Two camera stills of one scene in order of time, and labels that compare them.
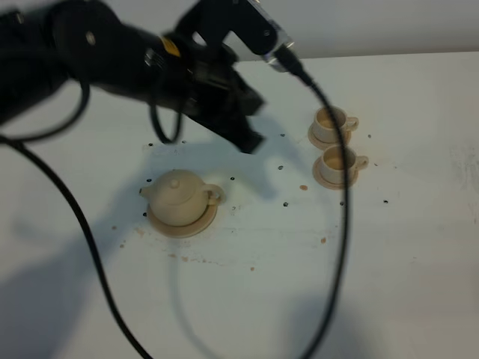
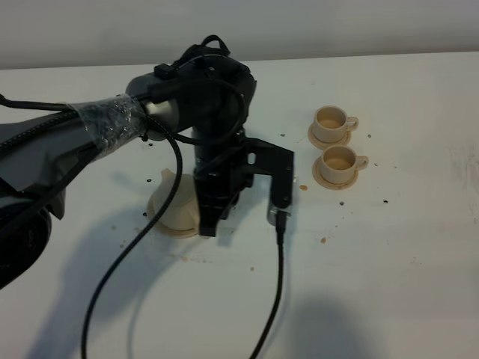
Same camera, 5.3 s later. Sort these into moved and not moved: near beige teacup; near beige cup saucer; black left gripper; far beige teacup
Moved: black left gripper
Not moved: near beige cup saucer; far beige teacup; near beige teacup
